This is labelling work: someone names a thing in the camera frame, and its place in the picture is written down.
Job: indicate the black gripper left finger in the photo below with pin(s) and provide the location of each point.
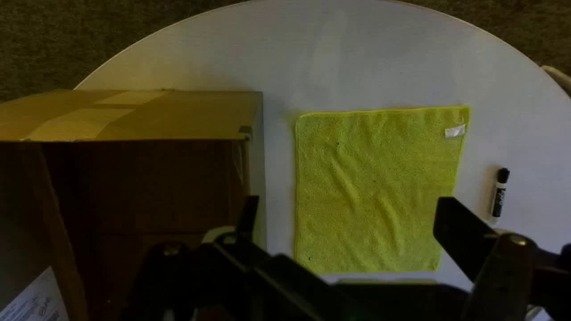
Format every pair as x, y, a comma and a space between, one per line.
247, 219

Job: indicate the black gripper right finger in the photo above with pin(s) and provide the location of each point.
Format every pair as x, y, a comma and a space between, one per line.
463, 235

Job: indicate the black Expo dry-erase marker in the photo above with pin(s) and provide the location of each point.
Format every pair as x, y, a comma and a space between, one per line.
499, 193

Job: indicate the yellow-green microfiber towel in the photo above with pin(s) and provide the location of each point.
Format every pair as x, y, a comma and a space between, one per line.
369, 184

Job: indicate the brown cardboard box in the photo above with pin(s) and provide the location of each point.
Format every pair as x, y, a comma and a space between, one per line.
110, 173

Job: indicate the white paper in box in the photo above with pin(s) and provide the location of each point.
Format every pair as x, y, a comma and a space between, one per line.
40, 300

